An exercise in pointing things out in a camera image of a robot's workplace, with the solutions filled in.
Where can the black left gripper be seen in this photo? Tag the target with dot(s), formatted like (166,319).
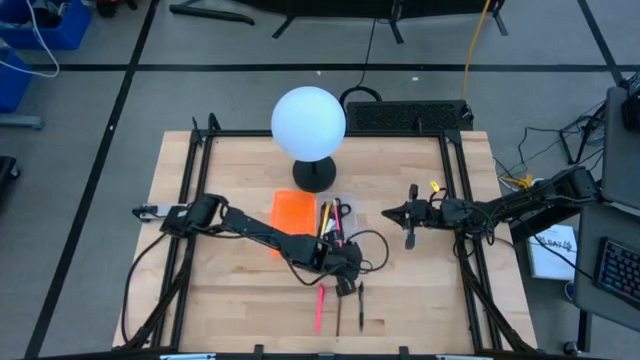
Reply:
(340,260)

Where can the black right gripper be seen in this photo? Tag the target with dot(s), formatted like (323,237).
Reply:
(440,214)

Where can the black pen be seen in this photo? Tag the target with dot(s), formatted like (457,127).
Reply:
(361,310)

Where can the brown pencil blue cap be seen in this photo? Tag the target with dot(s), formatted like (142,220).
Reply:
(339,315)

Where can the pink highlighter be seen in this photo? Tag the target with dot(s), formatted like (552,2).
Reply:
(319,310)
(338,225)

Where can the clear plastic supply box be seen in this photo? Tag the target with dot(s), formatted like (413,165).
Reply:
(352,220)

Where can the orange plastic lid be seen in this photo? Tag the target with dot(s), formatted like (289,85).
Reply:
(292,212)

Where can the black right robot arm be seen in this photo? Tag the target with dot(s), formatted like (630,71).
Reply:
(525,202)

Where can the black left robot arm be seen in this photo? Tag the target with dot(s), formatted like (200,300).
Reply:
(250,227)

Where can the black perforated computer case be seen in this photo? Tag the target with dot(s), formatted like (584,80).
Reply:
(407,116)

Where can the yellow connector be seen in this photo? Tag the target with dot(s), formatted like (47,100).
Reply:
(522,181)

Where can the white globe lamp black base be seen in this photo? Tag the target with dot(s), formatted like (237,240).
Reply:
(308,122)

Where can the white paper booklet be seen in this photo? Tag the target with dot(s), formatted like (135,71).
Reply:
(550,255)

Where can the grey desk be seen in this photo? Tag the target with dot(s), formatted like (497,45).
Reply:
(590,235)

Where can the black panel stand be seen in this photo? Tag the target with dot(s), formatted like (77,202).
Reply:
(396,25)

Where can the black backlit keyboard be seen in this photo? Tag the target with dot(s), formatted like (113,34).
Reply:
(620,272)

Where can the grey flat panel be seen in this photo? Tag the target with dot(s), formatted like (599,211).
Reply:
(622,150)

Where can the black desk device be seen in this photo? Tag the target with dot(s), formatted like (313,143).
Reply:
(631,105)

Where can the black floor bar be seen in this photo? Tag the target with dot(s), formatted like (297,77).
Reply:
(210,14)

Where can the black caster base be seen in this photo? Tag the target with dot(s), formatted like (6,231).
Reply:
(7,175)

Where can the grey floor foot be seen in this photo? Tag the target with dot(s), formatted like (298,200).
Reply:
(20,122)

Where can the large blue bin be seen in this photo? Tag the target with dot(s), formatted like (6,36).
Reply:
(65,30)

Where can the small blue bin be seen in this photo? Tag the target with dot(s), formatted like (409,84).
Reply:
(12,80)

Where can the black metal table frame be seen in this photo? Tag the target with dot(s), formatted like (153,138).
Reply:
(400,133)

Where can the silver metal bracket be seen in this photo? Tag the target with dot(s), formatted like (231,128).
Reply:
(187,357)
(465,357)

